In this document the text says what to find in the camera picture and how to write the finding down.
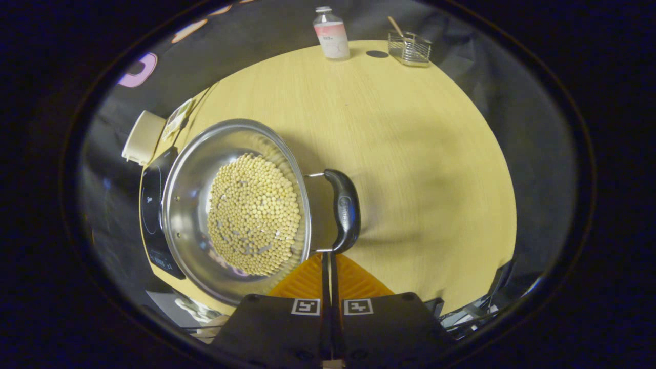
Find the steel pot with black handle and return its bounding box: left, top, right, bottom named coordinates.
left=161, top=119, right=361, bottom=306

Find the wire mesh holder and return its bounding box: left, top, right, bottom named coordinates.
left=387, top=32, right=432, bottom=68

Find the clear bottle pink label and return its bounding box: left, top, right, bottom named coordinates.
left=313, top=6, right=351, bottom=61

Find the wooden stick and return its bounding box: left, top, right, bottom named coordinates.
left=387, top=16, right=411, bottom=48

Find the black induction cooktop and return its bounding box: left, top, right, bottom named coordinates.
left=140, top=146, right=186, bottom=280

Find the black power cable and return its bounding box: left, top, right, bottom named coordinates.
left=180, top=83, right=220, bottom=129

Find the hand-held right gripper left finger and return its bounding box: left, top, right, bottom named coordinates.
left=210, top=251, right=333, bottom=369

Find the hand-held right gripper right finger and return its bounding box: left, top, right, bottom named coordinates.
left=331, top=251, right=452, bottom=369

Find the pile of soybeans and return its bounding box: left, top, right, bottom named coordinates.
left=207, top=153, right=302, bottom=277

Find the dark metal frame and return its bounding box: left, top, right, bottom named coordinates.
left=440, top=259, right=516, bottom=336

